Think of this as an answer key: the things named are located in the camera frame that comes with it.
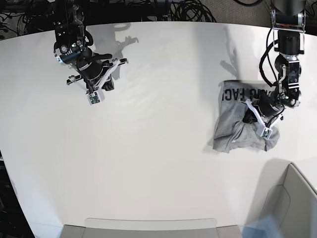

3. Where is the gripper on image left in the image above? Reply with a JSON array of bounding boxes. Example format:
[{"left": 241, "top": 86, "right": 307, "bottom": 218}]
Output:
[{"left": 66, "top": 58, "right": 128, "bottom": 94}]

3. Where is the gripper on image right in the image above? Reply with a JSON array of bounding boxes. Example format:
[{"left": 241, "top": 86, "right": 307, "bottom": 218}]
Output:
[{"left": 242, "top": 95, "right": 285, "bottom": 129}]

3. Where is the grey T-shirt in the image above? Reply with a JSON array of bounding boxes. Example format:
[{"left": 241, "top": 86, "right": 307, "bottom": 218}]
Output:
[{"left": 213, "top": 80, "right": 280, "bottom": 153}]

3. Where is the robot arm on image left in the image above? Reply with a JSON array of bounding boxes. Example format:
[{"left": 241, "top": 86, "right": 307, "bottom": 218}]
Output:
[{"left": 53, "top": 0, "right": 127, "bottom": 96}]

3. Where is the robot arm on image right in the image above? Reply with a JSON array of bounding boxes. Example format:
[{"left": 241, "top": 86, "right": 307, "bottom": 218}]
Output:
[{"left": 243, "top": 0, "right": 306, "bottom": 127}]

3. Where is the grey bin at right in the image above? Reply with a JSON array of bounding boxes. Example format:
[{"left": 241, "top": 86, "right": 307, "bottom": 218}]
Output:
[{"left": 259, "top": 164, "right": 317, "bottom": 238}]

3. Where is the grey bin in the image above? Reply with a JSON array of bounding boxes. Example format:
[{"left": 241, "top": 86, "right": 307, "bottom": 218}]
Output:
[
  {"left": 259, "top": 164, "right": 317, "bottom": 238},
  {"left": 60, "top": 218, "right": 242, "bottom": 238}
]

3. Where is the blue translucent object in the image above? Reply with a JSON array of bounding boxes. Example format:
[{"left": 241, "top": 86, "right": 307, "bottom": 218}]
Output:
[{"left": 240, "top": 215, "right": 281, "bottom": 238}]

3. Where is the grey bin at bottom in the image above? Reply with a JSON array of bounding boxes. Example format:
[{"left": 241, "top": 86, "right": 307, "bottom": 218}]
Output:
[{"left": 60, "top": 218, "right": 242, "bottom": 238}]

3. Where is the white camera box image left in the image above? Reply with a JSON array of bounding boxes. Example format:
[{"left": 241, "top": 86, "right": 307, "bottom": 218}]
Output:
[{"left": 86, "top": 90, "right": 105, "bottom": 106}]

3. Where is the white camera box image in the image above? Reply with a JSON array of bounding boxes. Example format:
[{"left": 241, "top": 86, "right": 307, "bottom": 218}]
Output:
[
  {"left": 257, "top": 126, "right": 273, "bottom": 140},
  {"left": 86, "top": 90, "right": 105, "bottom": 106}
]

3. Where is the white camera box image right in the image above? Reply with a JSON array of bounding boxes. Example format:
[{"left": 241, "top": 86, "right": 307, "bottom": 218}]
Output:
[{"left": 257, "top": 126, "right": 273, "bottom": 140}]

